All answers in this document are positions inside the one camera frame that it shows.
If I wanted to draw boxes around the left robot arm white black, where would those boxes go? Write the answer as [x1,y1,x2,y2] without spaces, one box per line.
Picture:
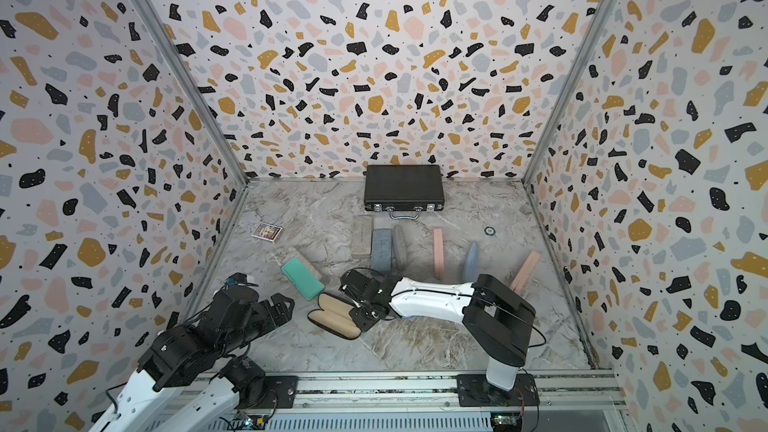
[92,285,298,431]

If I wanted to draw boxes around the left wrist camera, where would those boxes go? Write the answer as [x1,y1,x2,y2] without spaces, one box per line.
[200,272,259,338]

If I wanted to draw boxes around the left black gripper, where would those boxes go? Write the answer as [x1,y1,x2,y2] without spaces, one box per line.
[220,291,298,360]

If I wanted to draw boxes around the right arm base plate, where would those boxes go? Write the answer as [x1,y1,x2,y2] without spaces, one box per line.
[456,373,540,407]

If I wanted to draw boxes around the aluminium front rail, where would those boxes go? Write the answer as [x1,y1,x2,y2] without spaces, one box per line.
[116,370,631,432]

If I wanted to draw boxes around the closed pink glasses case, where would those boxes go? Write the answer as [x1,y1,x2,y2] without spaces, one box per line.
[510,251,541,293]

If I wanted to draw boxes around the grey case mint lining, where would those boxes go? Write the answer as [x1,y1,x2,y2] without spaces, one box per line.
[370,229,393,275]

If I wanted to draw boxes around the mint green glasses case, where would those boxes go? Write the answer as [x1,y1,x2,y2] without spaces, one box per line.
[281,257,325,300]

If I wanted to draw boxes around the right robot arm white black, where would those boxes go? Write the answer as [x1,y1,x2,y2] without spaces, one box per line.
[340,269,536,392]

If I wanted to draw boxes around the playing card box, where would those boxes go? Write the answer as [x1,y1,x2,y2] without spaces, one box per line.
[251,222,283,243]

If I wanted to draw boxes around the black ribbed briefcase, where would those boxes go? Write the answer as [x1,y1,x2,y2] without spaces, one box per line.
[363,165,445,212]

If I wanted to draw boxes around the black case beige lining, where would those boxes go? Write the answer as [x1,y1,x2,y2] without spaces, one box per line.
[307,292,361,340]

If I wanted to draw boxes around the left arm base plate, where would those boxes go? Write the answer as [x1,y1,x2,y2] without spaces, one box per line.
[238,375,299,410]

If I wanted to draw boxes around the pink glasses case grey lining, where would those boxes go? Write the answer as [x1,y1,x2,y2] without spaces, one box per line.
[433,228,445,280]

